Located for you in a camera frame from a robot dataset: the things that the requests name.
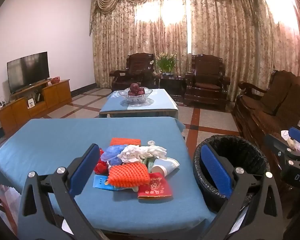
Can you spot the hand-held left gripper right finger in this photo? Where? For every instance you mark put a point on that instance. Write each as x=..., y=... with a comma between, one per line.
x=215, y=173

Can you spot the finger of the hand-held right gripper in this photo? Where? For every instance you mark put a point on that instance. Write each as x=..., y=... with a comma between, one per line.
x=299, y=134
x=276, y=143

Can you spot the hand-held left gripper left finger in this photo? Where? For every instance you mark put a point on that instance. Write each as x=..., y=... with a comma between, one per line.
x=83, y=171

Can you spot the red wrapper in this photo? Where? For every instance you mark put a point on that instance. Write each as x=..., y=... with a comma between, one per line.
x=100, y=167

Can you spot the blue printed packet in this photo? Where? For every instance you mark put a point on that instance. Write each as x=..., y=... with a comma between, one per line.
x=100, y=182

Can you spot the black bagged waste bin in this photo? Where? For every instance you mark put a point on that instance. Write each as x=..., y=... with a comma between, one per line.
x=240, y=152

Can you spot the blue plastic shoe cover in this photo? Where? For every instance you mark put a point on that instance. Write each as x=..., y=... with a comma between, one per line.
x=112, y=152

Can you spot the orange foam fruit net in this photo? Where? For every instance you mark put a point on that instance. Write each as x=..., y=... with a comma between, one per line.
x=127, y=175
x=125, y=142

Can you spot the blue white paper cup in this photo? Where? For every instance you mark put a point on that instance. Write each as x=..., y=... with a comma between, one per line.
x=167, y=165

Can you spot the red printed packet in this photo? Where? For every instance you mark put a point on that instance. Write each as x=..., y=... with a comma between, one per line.
x=155, y=187

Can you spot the dark wooden sofa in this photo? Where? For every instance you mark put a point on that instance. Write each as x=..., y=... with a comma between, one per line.
x=277, y=100

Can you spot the crumpled white tissue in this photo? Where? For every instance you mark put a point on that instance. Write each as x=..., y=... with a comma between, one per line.
x=140, y=152

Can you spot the green rubber glove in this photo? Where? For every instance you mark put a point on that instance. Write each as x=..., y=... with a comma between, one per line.
x=150, y=161

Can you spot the wooden television cabinet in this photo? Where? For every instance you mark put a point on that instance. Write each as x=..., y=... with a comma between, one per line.
x=57, y=92

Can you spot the small white box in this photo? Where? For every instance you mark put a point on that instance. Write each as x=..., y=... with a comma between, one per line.
x=31, y=103

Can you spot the glass fruit bowl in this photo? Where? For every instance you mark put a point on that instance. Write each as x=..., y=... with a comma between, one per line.
x=135, y=100

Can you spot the light blue table cloth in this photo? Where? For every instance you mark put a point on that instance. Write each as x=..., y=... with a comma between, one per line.
x=162, y=102

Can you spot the small red bowl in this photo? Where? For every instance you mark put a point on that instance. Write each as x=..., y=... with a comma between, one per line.
x=55, y=80

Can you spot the red apple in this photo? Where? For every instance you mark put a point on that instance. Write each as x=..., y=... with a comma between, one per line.
x=134, y=87
x=141, y=93

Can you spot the dark wooden side table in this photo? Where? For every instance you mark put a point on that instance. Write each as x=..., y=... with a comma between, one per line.
x=172, y=85

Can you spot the dark wooden armchair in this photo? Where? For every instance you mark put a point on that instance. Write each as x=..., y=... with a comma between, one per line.
x=207, y=70
x=140, y=65

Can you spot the black flat screen television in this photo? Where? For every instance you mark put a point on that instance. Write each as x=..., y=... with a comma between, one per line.
x=27, y=71

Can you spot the green potted plant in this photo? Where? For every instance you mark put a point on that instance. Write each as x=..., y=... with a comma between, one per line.
x=166, y=62

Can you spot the floral beige curtain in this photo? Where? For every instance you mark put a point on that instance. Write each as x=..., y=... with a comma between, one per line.
x=215, y=30

